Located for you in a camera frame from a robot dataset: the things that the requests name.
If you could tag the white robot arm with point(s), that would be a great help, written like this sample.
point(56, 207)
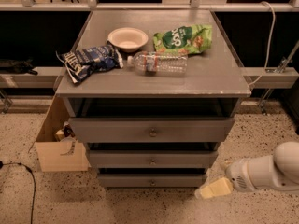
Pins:
point(279, 171)

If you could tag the green snack bag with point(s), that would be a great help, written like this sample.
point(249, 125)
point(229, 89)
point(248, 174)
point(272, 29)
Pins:
point(193, 39)

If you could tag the grey top drawer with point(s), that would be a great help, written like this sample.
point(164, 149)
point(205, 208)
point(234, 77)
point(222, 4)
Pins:
point(150, 130)

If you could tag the cardboard box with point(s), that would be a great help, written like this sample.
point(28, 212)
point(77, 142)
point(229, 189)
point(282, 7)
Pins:
point(59, 152)

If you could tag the clear plastic water bottle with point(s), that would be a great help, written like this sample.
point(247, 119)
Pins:
point(163, 64)

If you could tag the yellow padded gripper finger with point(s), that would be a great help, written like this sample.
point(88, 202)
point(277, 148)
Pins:
point(224, 165)
point(220, 187)

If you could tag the grey drawer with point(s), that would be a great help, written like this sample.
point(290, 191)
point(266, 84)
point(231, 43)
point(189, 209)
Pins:
point(150, 130)
point(151, 181)
point(151, 159)

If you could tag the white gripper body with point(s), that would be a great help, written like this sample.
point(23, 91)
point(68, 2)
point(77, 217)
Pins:
point(239, 174)

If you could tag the white paper bowl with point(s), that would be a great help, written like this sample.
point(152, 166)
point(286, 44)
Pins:
point(128, 39)

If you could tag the grey middle drawer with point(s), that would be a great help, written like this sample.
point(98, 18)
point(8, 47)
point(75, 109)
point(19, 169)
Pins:
point(151, 159)

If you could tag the grey bottom drawer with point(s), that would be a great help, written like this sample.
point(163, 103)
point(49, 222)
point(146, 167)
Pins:
point(151, 181)

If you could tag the blue chip bag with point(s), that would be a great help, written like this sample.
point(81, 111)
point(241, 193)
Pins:
point(80, 64)

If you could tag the black object on ledge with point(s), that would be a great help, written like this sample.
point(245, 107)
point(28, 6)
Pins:
point(17, 67)

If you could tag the items inside cardboard box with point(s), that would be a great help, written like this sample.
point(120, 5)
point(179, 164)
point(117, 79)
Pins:
point(66, 131)

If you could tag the grey wooden drawer cabinet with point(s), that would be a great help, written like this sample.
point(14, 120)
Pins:
point(212, 87)

